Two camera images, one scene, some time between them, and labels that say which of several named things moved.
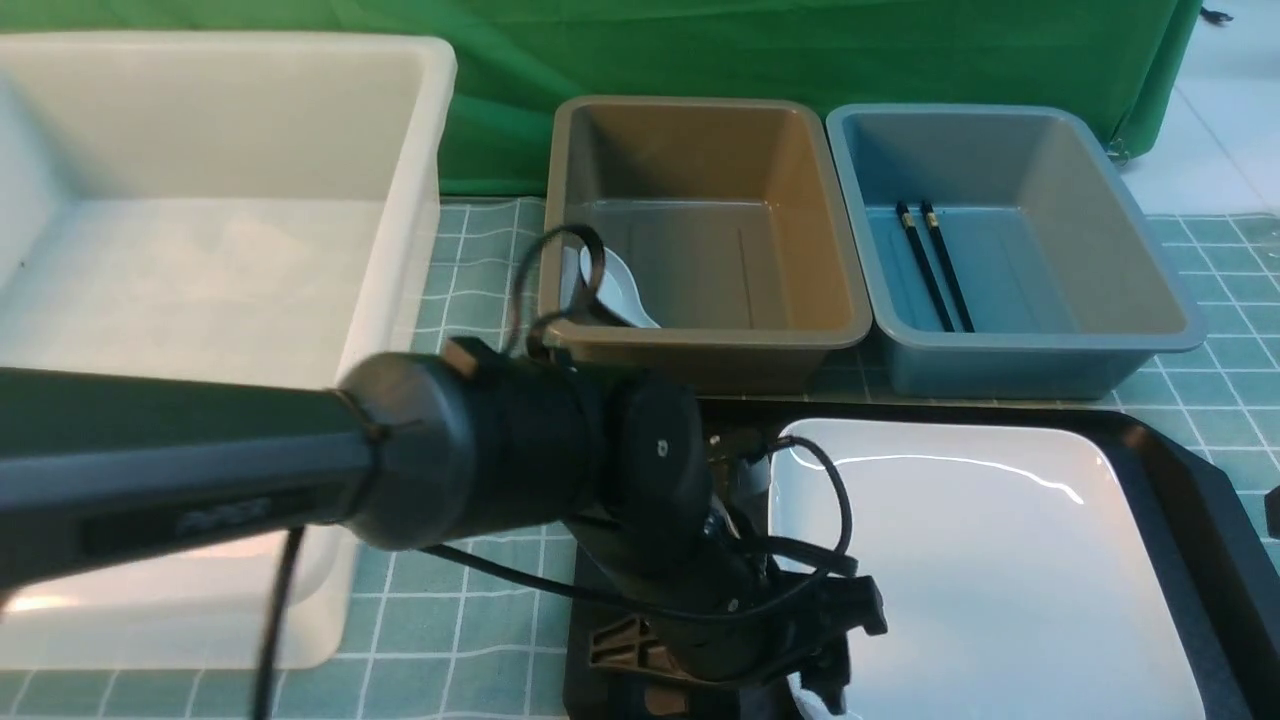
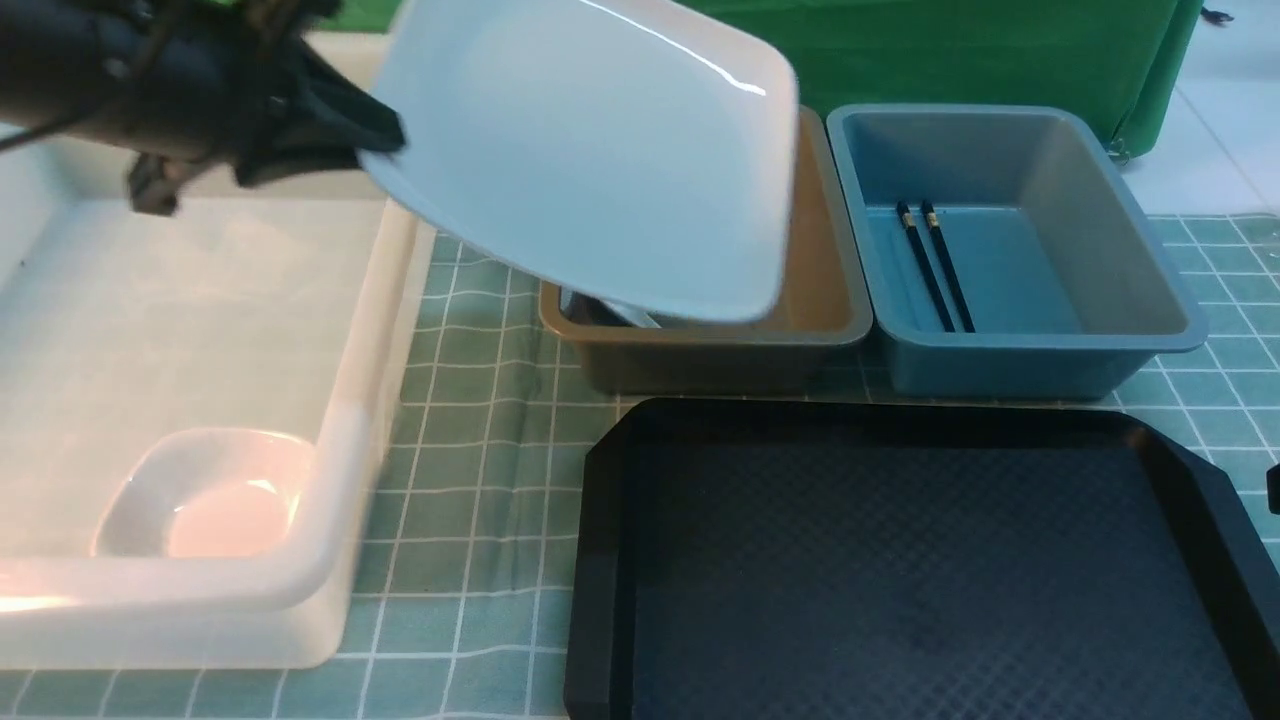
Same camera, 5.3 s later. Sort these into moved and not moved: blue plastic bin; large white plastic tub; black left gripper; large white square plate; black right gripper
Moved: black right gripper; black left gripper; large white square plate
Not moved: blue plastic bin; large white plastic tub
